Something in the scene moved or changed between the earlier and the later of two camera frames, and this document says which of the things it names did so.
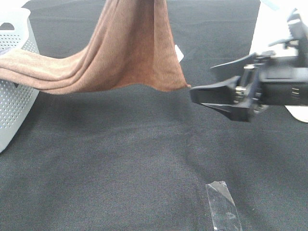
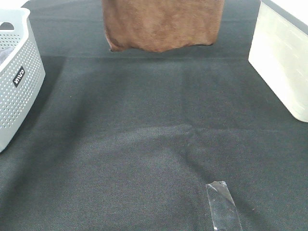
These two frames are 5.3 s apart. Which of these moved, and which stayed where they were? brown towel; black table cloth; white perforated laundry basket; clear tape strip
Moved: brown towel
Stayed: white perforated laundry basket; clear tape strip; black table cloth
